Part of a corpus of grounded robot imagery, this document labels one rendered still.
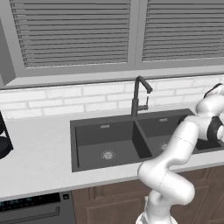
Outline grey slatted window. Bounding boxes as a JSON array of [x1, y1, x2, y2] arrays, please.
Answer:
[[0, 0, 224, 90]]

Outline grey dishwasher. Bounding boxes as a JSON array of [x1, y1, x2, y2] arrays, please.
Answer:
[[0, 191, 77, 224]]

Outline dark grey double sink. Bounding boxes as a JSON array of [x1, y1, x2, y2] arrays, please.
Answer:
[[69, 108, 224, 173]]

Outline brown wooden cupboard door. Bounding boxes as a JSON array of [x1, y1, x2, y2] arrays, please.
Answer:
[[170, 164, 224, 224], [71, 179, 152, 224]]

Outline black sink tap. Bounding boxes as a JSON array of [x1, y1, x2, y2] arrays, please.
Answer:
[[130, 75, 154, 119]]

